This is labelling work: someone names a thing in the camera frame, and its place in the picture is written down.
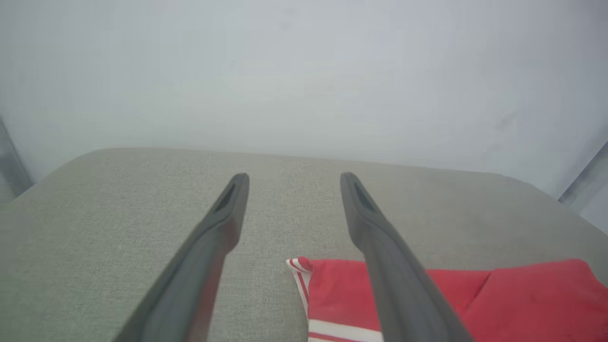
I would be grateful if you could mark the red and white shirt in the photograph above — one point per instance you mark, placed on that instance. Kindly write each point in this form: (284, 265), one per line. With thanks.
(522, 299)

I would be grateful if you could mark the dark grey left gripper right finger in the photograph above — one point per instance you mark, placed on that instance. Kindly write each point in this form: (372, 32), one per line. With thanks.
(403, 289)

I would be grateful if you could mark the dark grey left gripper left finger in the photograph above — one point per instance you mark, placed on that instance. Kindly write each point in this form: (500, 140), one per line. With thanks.
(190, 285)

